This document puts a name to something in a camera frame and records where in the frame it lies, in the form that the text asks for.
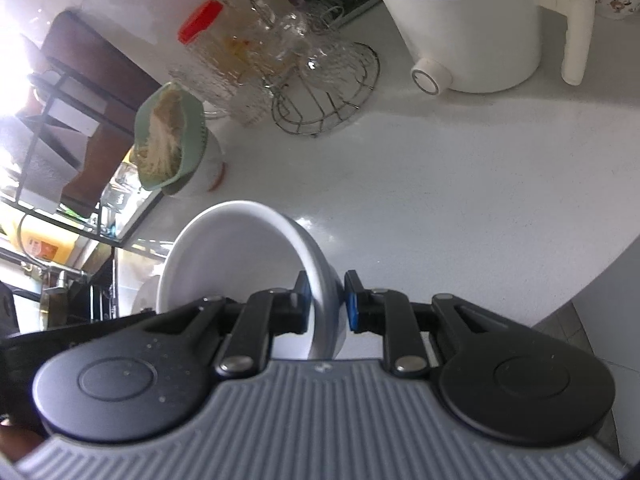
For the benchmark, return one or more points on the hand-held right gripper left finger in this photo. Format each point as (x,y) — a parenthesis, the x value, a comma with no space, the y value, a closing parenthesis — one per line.
(301,305)

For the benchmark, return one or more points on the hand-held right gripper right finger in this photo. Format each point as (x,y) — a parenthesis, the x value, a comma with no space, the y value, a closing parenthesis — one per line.
(351,305)

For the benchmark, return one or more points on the plain white deep bowl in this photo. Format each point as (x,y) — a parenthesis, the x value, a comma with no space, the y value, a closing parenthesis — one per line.
(225,260)

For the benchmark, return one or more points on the black kitchen sink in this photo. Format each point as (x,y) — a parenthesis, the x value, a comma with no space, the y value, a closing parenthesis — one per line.
(105,295)

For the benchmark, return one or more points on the yellow oil bottle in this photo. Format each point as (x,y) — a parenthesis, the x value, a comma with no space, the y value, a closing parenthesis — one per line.
(40,245)

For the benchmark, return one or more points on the white bowl under colander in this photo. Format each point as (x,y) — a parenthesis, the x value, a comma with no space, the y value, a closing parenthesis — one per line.
(205,165)

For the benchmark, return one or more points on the green colander with noodles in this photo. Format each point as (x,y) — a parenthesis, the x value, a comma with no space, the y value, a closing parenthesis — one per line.
(162,140)

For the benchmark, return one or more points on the black metal dish rack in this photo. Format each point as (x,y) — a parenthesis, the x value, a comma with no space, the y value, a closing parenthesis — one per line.
(75,125)

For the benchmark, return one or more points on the clear glass cup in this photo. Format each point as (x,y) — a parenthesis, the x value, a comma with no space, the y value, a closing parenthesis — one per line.
(322,62)

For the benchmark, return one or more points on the clear jar with red lid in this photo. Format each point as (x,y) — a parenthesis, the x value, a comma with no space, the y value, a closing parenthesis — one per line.
(225,65)

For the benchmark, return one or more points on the white electric kettle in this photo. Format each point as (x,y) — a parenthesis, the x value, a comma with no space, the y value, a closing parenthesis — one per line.
(475,35)

